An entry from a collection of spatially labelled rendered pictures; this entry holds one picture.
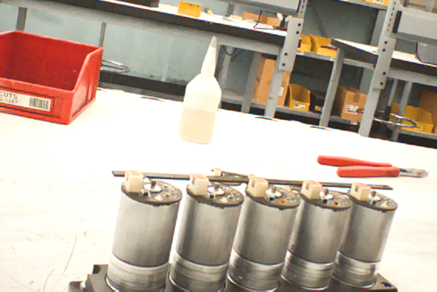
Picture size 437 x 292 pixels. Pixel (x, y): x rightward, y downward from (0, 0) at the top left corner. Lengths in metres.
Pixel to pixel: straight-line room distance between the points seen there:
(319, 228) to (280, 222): 0.02
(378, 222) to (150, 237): 0.11
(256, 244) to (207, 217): 0.03
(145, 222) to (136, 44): 4.45
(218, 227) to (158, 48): 4.44
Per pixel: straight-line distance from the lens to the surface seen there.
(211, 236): 0.24
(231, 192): 0.25
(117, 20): 2.59
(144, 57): 4.67
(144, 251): 0.23
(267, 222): 0.25
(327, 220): 0.27
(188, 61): 4.68
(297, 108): 4.41
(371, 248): 0.29
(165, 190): 0.24
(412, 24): 2.76
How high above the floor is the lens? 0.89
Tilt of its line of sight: 13 degrees down
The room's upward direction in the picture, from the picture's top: 12 degrees clockwise
